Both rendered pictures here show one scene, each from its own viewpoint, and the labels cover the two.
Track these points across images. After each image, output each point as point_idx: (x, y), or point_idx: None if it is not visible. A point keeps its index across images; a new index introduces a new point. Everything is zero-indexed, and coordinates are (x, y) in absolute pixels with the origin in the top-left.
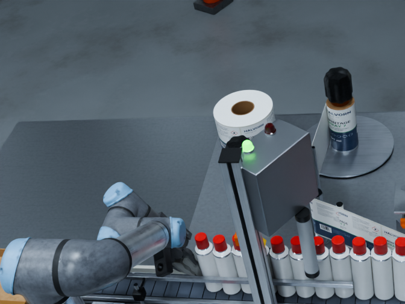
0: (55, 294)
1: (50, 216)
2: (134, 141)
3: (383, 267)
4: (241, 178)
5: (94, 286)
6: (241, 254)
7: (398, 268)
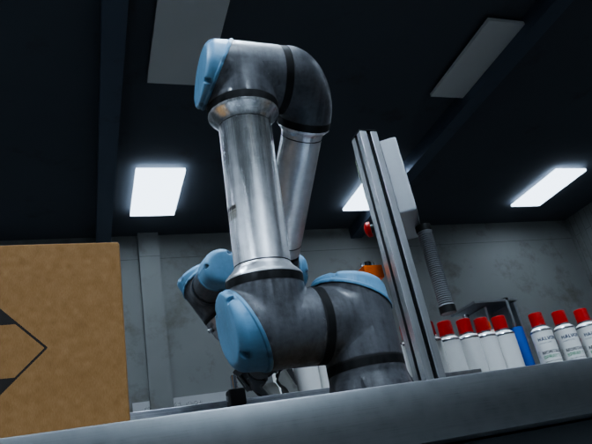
0: (282, 64)
1: None
2: None
3: (496, 344)
4: (380, 146)
5: (321, 75)
6: (390, 244)
7: (509, 344)
